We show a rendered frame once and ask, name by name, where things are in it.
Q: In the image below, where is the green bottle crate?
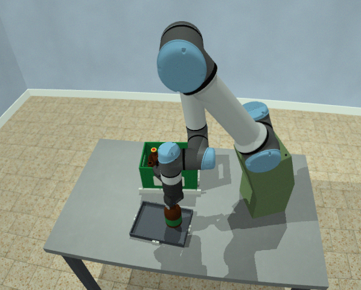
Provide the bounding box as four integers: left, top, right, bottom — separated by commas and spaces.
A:
139, 142, 197, 189

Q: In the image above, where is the brown bottle with yellow cap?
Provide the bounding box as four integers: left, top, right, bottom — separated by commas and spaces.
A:
148, 147, 158, 166

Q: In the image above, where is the grey flat bar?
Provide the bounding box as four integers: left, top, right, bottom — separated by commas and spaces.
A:
139, 170, 201, 245

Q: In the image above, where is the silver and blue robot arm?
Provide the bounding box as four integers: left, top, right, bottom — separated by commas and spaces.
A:
157, 21, 281, 178

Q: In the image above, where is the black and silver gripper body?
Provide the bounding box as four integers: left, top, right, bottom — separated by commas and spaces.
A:
152, 160, 184, 207

